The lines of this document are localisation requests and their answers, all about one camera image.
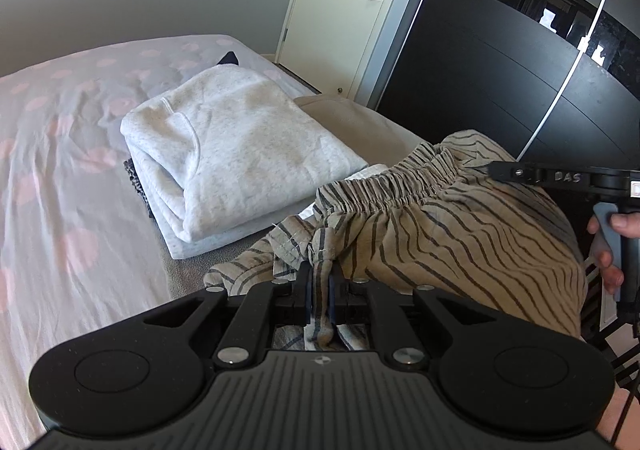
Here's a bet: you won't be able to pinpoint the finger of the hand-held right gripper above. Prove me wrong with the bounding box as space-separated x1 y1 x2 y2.
487 159 594 193

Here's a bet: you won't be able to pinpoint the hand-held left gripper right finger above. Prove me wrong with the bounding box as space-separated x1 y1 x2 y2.
327 262 496 372

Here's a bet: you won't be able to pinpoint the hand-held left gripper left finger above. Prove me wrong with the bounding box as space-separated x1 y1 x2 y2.
142 261 314 372

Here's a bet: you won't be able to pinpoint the beige striped pants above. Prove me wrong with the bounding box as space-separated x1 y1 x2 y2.
205 129 589 352

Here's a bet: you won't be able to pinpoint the person's right hand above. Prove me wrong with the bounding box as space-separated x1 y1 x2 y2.
587 211 640 297

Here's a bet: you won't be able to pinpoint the folded pale blue cloth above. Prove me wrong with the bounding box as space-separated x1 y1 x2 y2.
149 190 322 262

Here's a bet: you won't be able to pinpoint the black wardrobe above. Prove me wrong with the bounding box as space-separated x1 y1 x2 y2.
374 0 640 281

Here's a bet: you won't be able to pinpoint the folded white grey sweatshirt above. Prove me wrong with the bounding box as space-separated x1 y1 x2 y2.
120 64 371 246

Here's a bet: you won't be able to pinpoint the dark grey knit garment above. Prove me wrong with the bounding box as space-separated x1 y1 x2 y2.
123 157 158 221

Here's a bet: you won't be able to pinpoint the cream door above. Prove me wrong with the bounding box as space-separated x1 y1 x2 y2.
276 0 427 107

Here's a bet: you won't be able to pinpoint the bed with pink dotted sheet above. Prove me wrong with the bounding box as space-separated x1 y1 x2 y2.
0 34 453 433

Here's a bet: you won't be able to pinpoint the white cable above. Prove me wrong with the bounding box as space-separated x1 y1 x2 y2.
516 0 627 162

